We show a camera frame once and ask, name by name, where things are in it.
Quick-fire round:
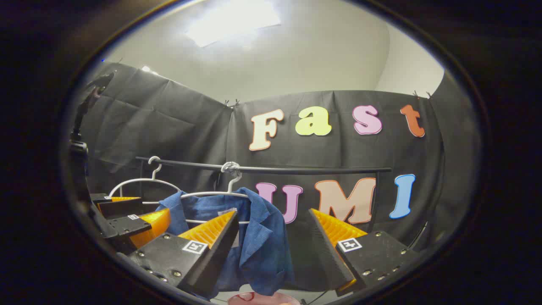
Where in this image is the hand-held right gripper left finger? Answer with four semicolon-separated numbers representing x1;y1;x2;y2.
127;210;240;299

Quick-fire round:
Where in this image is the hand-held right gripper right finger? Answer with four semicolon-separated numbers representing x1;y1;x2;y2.
307;208;420;297

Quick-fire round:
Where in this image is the blue corduroy shirt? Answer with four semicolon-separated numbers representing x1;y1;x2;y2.
156;187;296;302

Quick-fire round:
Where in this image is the pink laundry hamper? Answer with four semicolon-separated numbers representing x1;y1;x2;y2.
227;291;302;305

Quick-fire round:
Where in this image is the white clothes hanger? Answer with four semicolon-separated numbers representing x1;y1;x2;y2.
109;156;182;205
180;163;251;225

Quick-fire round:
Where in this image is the black backdrop cloth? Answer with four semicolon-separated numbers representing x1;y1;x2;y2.
70;61;483;293

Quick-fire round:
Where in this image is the black clothes rail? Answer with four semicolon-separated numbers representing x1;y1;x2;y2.
135;156;392;231

